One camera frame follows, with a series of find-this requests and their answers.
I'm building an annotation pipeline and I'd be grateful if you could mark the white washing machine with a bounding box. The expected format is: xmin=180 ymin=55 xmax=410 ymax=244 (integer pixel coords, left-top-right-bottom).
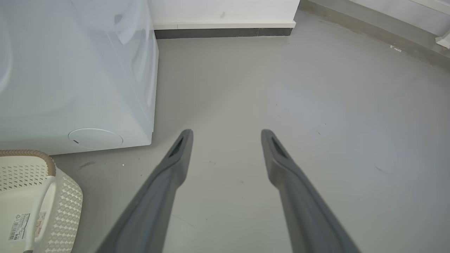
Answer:
xmin=0 ymin=0 xmax=159 ymax=156

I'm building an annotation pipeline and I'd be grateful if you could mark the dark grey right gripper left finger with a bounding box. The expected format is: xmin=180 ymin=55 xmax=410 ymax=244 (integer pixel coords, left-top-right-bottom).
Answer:
xmin=96 ymin=129 xmax=194 ymax=253

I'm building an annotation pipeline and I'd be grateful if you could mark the white cabinet with dark plinth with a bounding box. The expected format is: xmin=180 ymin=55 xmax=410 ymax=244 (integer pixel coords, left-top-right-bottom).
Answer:
xmin=147 ymin=0 xmax=301 ymax=39

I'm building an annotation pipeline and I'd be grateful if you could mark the white perforated laundry basket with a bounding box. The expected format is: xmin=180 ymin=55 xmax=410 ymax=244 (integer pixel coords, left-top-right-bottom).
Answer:
xmin=0 ymin=149 xmax=84 ymax=253

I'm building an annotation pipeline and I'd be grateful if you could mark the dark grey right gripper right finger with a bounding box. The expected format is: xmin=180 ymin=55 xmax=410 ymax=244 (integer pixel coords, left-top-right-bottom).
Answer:
xmin=261 ymin=129 xmax=361 ymax=253

